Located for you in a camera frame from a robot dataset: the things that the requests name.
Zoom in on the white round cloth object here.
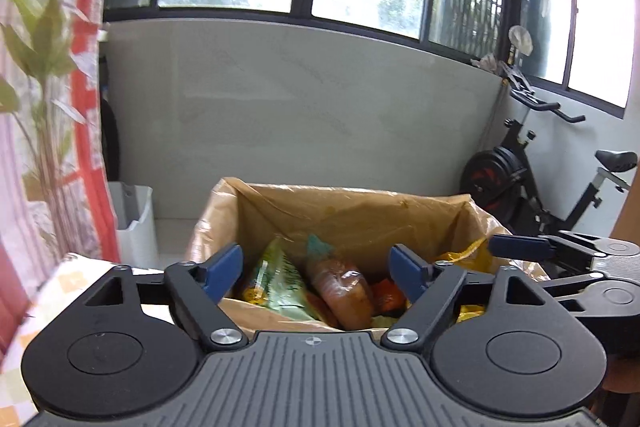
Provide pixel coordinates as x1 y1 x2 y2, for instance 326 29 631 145
507 26 535 55

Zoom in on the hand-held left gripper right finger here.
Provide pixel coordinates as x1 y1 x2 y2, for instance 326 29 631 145
382 244 547 352

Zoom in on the green yellow snack packet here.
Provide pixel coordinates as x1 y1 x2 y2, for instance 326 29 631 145
240 237 321 323

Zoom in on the white plastic bin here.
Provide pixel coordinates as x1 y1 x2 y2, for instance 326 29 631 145
107 182 160 269

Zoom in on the checked flower tablecloth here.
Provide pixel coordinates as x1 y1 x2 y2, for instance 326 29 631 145
0 254 166 427

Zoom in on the black exercise bike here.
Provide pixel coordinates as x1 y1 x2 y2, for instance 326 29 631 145
459 62 640 248

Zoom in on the orange snack packet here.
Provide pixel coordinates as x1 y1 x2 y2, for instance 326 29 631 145
372 279 408 315

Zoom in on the brown cardboard box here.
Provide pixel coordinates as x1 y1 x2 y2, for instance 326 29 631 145
186 177 551 333

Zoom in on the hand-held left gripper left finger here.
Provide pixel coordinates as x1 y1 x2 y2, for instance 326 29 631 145
85 243 249 353

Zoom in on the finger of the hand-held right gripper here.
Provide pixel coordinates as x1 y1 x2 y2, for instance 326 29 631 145
540 271 608 300
488 231 640 261

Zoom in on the beige crumpled cloth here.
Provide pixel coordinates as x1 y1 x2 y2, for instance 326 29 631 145
470 53 503 72

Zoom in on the clear bread packet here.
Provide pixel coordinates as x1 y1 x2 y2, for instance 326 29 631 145
305 234 377 330

